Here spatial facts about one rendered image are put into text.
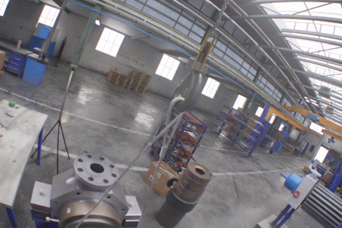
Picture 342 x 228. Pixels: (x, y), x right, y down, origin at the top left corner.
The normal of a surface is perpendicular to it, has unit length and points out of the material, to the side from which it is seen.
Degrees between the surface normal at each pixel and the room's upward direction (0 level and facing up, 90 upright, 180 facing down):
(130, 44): 90
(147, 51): 90
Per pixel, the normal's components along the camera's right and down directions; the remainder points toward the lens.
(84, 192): 0.42, 0.32
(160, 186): -0.61, -0.15
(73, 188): -0.28, -0.84
